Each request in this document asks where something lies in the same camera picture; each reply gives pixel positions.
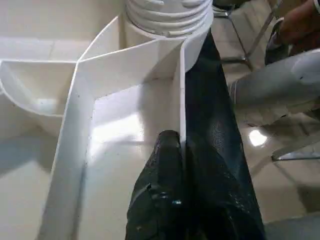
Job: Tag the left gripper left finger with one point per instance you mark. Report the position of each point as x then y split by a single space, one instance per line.
160 195

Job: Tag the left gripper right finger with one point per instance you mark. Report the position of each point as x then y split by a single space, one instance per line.
220 200

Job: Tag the white plastic table top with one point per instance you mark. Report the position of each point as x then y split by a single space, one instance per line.
50 90

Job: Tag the white plastic table leg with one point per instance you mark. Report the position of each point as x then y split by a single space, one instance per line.
165 15

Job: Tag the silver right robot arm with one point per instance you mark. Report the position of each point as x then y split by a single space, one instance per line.
280 82

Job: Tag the person's bare forearm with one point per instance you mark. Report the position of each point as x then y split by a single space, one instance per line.
302 22

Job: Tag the black work mat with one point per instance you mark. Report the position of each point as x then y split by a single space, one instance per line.
210 115

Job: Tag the grey metal bar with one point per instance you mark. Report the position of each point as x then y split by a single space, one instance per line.
300 155

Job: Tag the metal chair frame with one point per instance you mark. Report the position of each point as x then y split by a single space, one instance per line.
243 52

